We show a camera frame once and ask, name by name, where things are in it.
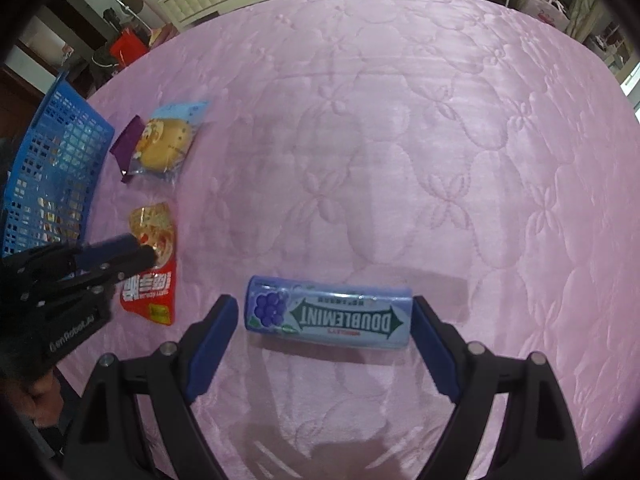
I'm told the red bucket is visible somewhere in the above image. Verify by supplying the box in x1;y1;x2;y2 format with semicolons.
110;27;151;66

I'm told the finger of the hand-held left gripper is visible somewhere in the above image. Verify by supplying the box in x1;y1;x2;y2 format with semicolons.
0;233;143;281
30;246;157;303

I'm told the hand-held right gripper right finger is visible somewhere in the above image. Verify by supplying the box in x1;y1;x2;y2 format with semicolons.
411;295;586;480

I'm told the round cake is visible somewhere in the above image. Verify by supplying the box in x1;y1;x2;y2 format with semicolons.
122;101;211;183

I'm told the purple snack packet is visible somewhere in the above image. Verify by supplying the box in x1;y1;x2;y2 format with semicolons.
110;115;146;183

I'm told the pink shopping bag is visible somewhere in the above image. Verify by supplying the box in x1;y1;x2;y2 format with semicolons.
520;0;571;33

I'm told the red and clear snack packet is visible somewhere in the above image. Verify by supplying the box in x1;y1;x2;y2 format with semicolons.
120;202;179;326

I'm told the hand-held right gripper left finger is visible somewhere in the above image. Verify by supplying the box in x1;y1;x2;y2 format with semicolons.
62;294;240;480

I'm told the blue gum packet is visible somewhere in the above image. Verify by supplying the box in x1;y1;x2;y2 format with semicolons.
244;275;414;350

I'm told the blue plastic mesh basket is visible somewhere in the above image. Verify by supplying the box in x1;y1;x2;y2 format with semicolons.
0;67;116;258

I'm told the person's left hand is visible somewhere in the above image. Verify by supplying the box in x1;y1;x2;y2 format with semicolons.
20;375;63;428

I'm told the pink quilted blanket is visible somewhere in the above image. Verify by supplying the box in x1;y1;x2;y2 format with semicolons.
55;0;640;480

